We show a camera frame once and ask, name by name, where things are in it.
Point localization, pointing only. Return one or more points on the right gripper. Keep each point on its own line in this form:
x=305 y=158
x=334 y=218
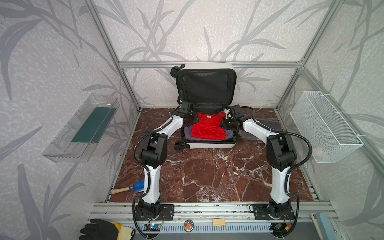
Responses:
x=227 y=122

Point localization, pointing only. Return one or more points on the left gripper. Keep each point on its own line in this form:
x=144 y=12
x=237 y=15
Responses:
x=189 y=119

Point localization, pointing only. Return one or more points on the purple trousers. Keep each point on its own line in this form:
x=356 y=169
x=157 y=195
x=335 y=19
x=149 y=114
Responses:
x=187 y=135

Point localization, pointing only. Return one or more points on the red t-shirt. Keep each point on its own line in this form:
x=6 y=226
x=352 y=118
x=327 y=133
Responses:
x=208 y=127

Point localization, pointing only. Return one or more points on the grey towel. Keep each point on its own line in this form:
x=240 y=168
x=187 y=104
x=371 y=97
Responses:
x=270 y=126

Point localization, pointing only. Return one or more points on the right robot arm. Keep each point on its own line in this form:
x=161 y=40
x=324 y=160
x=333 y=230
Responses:
x=281 y=156

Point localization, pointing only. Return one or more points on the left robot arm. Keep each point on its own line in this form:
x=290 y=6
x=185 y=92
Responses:
x=150 y=152

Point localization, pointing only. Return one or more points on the black and white suitcase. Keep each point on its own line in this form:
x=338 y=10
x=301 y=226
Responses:
x=210 y=88

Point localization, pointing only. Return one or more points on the pink item in basket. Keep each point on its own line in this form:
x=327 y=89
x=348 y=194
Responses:
x=319 y=152

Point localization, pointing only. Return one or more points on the small wooden block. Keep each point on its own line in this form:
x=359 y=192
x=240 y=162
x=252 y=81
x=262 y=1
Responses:
x=218 y=222

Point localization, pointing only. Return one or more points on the round red green badge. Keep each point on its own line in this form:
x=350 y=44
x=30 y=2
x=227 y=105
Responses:
x=188 y=226

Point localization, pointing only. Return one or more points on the green circuit board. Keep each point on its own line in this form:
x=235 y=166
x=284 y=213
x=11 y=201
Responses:
x=152 y=228

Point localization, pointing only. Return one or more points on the black and yellow glove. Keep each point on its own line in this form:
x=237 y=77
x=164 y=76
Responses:
x=103 y=230

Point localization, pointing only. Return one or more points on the white wire mesh basket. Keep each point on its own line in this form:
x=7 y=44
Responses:
x=324 y=126

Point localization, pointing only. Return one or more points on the clear plastic wall tray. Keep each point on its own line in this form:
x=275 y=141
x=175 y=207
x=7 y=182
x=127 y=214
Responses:
x=78 y=139

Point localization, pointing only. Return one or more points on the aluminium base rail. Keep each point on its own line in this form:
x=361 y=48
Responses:
x=204 y=212

